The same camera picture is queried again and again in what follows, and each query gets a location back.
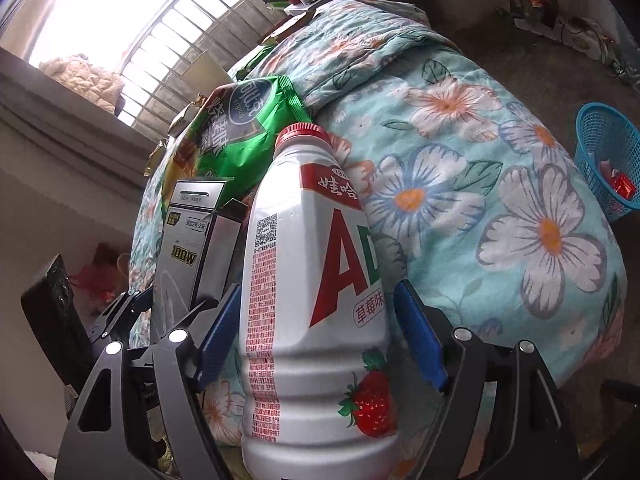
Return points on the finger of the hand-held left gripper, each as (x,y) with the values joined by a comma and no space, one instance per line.
(122,312)

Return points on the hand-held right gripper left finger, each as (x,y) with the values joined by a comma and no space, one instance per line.
(220,332)

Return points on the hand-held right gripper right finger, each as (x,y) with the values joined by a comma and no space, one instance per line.
(420,340)

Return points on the white strawberry milk bottle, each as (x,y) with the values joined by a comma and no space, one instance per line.
(300,310)

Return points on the blue plastic basket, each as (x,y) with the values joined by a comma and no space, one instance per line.
(600,130)

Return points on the red plastic bag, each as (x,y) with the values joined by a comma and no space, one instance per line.
(95,275)

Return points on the green chip bag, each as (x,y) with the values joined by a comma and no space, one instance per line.
(240,145)

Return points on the floral blanket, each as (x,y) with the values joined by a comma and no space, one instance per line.
(450,110)

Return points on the beige padded jacket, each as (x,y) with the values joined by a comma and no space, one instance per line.
(85,80)

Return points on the red wrapper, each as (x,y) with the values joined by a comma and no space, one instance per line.
(622,185)

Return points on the metal window railing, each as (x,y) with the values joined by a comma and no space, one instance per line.
(190,10)

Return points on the floor pile of packaging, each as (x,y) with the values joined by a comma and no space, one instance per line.
(535,5)

